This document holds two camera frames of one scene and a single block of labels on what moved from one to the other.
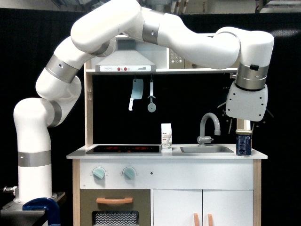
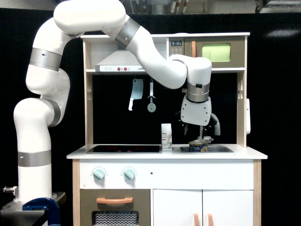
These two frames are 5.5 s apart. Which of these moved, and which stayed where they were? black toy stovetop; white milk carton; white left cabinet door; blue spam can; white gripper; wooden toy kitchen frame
Moved: white gripper; blue spam can
Stayed: wooden toy kitchen frame; white left cabinet door; black toy stovetop; white milk carton
